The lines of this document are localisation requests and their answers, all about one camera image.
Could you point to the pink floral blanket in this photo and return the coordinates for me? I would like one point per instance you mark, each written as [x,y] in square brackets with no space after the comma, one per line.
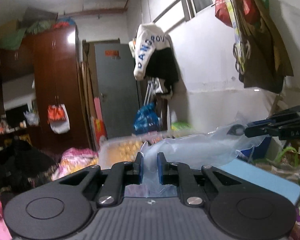
[75,156]

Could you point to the white lettered sweater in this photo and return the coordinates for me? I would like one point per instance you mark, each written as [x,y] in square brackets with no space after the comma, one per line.
[146,47]

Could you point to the brown wooden wardrobe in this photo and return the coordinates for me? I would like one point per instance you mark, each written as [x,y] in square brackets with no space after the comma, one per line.
[55,80]

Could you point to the clear plastic bag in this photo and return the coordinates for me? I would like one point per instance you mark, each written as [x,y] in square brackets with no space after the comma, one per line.
[195,147]

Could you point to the brown hanging bag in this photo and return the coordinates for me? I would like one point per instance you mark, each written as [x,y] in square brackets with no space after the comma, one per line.
[262,62]

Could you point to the wooden planks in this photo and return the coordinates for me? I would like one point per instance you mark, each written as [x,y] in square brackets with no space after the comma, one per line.
[87,92]

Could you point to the metal clothes rail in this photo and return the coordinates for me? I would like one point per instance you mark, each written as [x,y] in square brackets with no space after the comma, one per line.
[170,3]

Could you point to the red hanging bag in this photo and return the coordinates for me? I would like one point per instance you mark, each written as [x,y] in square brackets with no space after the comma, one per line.
[223,11]

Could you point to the green cloth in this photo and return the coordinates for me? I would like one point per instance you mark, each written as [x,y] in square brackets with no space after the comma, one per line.
[17,36]

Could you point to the pink board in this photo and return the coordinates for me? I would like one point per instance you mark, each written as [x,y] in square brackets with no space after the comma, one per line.
[98,115]

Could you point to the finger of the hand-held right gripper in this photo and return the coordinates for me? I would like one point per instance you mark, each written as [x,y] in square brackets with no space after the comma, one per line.
[262,123]
[260,131]

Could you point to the blue plastic bag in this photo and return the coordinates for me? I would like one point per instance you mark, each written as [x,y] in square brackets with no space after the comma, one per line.
[146,118]

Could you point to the green box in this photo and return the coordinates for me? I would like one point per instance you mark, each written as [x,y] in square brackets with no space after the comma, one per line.
[181,125]

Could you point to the white drying rack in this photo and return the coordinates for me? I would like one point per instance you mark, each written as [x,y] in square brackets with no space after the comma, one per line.
[153,92]

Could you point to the grey door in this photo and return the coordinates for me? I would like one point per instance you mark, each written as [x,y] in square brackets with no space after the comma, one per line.
[115,92]

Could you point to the red door sign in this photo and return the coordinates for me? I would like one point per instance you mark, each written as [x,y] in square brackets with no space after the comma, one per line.
[112,54]

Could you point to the black hanging garment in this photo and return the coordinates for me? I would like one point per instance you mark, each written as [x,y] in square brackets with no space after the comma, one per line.
[165,65]

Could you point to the yellow orange blanket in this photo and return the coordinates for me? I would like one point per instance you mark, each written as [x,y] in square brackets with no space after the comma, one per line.
[126,151]

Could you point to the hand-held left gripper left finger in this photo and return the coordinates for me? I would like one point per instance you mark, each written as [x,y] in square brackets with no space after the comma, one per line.
[140,168]

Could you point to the black clothing pile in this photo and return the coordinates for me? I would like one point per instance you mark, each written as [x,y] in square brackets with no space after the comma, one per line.
[17,162]

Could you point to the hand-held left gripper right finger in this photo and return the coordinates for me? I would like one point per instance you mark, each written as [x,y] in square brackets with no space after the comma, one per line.
[160,168]

